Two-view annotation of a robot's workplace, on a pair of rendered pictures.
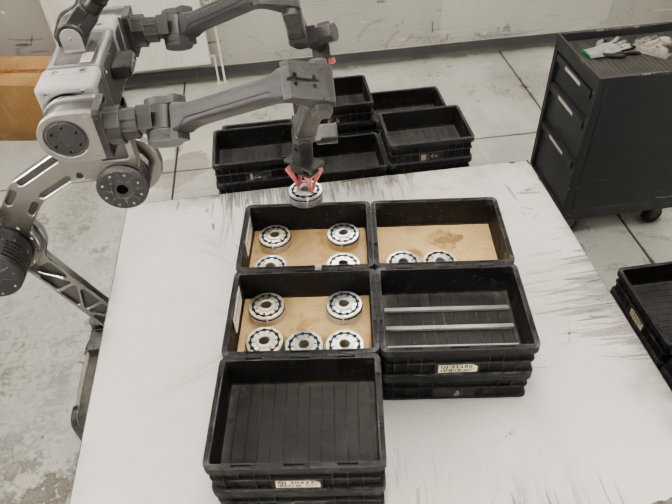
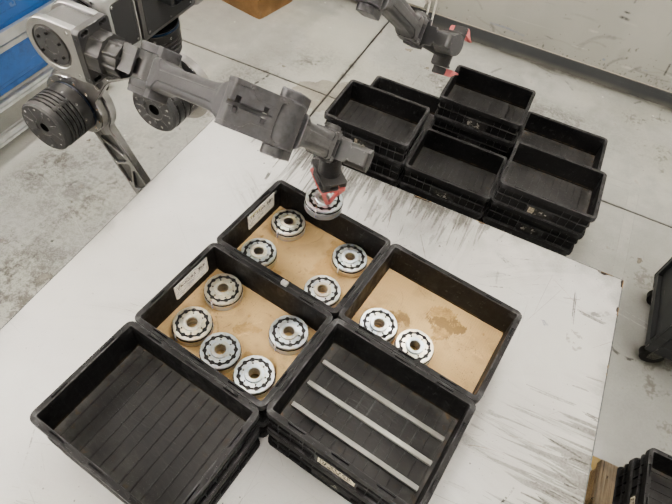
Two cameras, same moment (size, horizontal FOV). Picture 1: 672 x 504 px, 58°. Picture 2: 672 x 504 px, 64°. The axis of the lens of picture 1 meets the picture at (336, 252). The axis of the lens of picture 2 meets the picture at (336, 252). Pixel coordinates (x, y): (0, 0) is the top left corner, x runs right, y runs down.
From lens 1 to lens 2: 0.67 m
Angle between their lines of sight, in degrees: 18
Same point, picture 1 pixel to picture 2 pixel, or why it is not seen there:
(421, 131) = (552, 180)
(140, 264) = (183, 177)
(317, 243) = (323, 252)
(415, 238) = (417, 303)
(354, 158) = (471, 171)
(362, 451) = (185, 490)
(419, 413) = (289, 479)
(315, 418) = (175, 427)
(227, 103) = (183, 90)
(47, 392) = not seen: hidden behind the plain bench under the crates
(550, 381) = not seen: outside the picture
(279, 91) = (217, 109)
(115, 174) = not seen: hidden behind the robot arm
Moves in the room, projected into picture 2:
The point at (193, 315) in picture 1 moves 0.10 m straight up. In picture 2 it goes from (185, 251) to (181, 231)
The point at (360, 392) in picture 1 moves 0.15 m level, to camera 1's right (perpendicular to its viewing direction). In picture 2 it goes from (233, 430) to (286, 465)
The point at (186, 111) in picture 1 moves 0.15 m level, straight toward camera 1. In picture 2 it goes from (159, 75) to (117, 125)
